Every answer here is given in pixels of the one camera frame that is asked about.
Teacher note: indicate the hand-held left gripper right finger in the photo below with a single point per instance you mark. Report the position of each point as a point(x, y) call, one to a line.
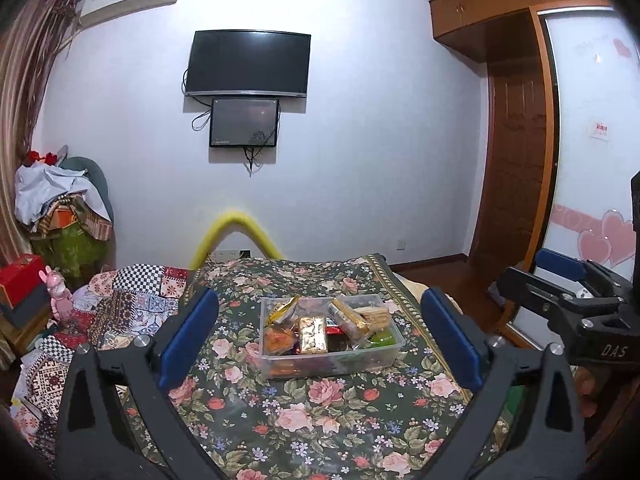
point(452, 340)

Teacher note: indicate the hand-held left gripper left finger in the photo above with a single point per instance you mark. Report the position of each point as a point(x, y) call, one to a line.
point(190, 340)

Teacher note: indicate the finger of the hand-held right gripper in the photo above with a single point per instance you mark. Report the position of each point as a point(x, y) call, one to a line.
point(530, 285)
point(560, 262)

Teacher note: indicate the green jelly cup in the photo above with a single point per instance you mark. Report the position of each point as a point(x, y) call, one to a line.
point(382, 337)

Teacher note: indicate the yellow snack packet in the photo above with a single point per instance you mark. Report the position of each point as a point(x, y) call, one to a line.
point(282, 310)

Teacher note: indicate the purple label biscuit packet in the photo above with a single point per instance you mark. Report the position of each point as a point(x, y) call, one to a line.
point(350, 320)

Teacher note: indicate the clear plastic container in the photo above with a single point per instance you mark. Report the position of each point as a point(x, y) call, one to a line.
point(320, 367)

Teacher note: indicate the patchwork quilt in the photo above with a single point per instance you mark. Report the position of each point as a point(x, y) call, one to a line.
point(125, 300)

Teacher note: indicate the cracker packet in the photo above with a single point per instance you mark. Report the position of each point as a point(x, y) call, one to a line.
point(375, 314)

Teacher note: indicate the orange snack packet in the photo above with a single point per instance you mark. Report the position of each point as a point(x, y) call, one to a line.
point(280, 340)

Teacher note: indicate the white power strip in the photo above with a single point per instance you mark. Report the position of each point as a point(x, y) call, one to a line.
point(231, 254)

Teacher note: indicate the wooden door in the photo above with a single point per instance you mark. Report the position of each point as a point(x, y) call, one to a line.
point(515, 160)

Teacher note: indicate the red snack packet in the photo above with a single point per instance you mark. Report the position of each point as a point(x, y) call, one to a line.
point(335, 332)

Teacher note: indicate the gold foil snack packet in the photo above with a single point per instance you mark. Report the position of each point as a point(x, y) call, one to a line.
point(312, 335)

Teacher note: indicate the yellow foam tube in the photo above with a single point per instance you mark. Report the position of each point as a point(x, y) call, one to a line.
point(225, 220)

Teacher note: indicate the sliding wardrobe door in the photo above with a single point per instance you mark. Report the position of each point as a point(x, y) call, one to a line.
point(585, 135)

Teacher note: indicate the dark floral blanket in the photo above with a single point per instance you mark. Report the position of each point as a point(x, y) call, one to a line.
point(300, 410)

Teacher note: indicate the pink rabbit toy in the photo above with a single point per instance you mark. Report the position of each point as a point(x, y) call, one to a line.
point(59, 300)

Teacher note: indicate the red white door sticker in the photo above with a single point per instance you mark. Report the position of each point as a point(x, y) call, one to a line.
point(600, 130)

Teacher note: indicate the dark grey box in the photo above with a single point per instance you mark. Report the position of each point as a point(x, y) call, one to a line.
point(25, 310)

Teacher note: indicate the red box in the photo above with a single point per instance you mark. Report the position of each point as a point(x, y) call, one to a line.
point(20, 275)

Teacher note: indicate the pile of clothes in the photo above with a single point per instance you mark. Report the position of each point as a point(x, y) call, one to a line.
point(55, 195)

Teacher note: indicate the wooden overhead cabinet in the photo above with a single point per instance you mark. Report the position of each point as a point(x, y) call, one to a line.
point(500, 0)

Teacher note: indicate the striped curtain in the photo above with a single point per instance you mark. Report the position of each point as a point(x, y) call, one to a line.
point(25, 85)

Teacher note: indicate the white air conditioner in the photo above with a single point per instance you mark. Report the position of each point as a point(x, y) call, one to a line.
point(125, 7)

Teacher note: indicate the white wall socket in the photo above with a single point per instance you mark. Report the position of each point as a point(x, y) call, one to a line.
point(401, 245)

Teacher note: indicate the small wall monitor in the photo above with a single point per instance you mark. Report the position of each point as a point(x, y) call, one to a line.
point(244, 122)

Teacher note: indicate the black wall television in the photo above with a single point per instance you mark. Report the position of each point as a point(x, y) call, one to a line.
point(247, 62)

